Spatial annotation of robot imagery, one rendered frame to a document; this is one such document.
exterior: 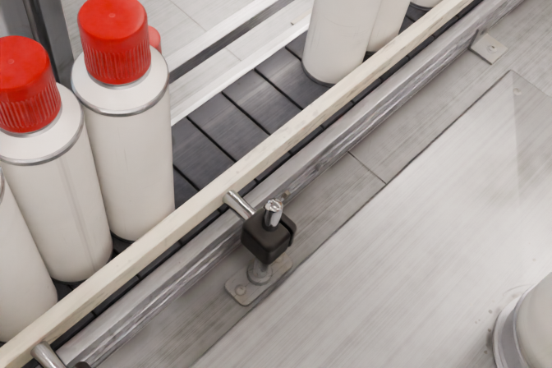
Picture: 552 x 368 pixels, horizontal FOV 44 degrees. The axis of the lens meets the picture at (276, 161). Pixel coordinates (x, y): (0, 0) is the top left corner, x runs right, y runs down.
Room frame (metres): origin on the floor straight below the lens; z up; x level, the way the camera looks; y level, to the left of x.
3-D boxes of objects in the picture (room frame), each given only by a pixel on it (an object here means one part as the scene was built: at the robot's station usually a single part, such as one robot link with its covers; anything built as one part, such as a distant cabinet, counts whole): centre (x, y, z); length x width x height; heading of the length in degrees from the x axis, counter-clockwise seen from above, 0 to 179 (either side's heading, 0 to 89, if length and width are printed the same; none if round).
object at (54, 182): (0.18, 0.13, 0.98); 0.05 x 0.05 x 0.20
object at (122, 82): (0.22, 0.09, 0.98); 0.05 x 0.05 x 0.20
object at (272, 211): (0.21, -0.01, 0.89); 0.03 x 0.03 x 0.12; 55
